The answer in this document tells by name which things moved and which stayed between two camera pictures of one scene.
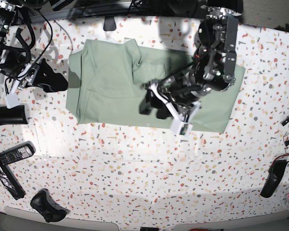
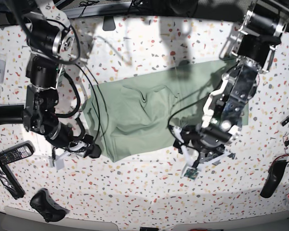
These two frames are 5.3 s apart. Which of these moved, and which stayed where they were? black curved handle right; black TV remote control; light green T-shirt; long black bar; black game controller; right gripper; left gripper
Moved: left gripper; light green T-shirt; right gripper
Stayed: long black bar; black TV remote control; black game controller; black curved handle right
